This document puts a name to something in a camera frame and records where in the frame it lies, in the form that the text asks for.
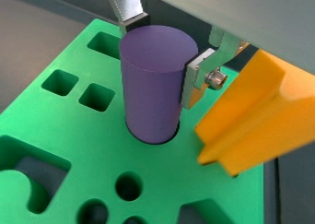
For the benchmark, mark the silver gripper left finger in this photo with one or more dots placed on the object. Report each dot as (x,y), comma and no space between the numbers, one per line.
(130,13)

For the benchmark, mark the yellow star-shaped peg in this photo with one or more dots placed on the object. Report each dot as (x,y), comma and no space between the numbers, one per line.
(263,118)

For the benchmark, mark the green shape-sorter block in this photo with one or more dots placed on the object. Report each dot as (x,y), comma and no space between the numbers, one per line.
(75,169)

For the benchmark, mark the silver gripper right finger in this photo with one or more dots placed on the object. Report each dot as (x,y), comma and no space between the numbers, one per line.
(203,73)

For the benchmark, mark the purple cylinder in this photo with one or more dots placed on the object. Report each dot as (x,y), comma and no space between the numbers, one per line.
(154,53)

